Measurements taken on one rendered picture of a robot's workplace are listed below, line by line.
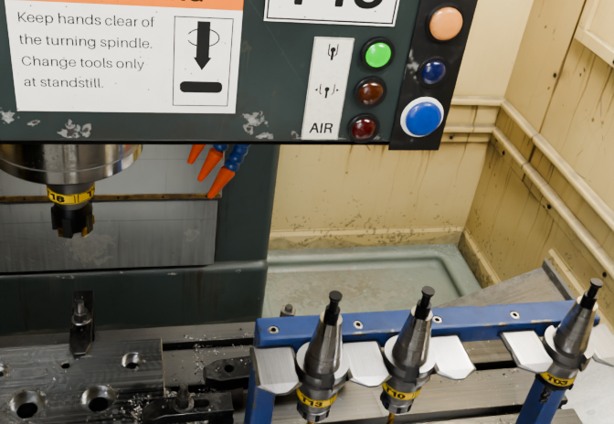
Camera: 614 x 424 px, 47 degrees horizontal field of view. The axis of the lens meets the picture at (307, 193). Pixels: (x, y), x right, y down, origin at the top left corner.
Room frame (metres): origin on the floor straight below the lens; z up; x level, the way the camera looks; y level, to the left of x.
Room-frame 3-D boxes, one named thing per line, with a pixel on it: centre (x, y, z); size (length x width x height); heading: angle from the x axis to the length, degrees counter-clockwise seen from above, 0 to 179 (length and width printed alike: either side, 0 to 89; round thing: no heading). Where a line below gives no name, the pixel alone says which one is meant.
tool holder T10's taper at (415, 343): (0.63, -0.15, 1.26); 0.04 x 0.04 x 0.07
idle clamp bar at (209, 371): (0.83, 0.00, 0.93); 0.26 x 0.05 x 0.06; 112
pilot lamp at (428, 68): (0.52, -0.08, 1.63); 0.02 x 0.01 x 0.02; 107
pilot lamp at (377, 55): (0.51, -0.04, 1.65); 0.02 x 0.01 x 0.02; 107
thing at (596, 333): (0.70, -0.42, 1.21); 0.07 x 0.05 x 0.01; 17
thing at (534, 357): (0.67, -0.31, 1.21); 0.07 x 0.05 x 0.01; 17
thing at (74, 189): (0.64, 0.26, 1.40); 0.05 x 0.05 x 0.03
